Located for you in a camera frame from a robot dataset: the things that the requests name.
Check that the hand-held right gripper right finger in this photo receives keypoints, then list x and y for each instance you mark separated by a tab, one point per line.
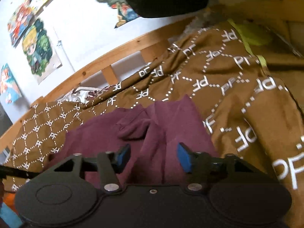
184	157

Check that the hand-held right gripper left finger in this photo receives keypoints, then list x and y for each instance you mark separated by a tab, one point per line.
122	156

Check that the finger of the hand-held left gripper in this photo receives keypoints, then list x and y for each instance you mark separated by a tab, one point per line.
14	171

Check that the maroon long-sleeve sweater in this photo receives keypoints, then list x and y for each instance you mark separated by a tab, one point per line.
161	123

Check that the orange and light blue cloth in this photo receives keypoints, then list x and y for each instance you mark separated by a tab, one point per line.
9	216

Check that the grey floral bed sheet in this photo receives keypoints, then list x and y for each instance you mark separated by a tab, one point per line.
80	96

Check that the brown printed blanket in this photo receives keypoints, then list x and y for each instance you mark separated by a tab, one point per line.
237	99

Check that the orange-haired figure poster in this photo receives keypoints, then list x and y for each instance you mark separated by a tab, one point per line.
8	85

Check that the green cartoon character poster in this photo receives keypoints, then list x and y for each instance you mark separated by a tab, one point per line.
38	49

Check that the lime green cloth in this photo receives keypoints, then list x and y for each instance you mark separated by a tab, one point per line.
254	35

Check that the colourful landscape poster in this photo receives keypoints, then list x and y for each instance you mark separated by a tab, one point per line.
123	14

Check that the red cartoon figures poster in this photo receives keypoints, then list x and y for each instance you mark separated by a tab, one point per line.
20	26

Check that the wooden bed frame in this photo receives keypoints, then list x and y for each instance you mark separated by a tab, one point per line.
95	61

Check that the white wall pipe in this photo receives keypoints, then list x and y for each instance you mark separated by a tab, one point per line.
59	43

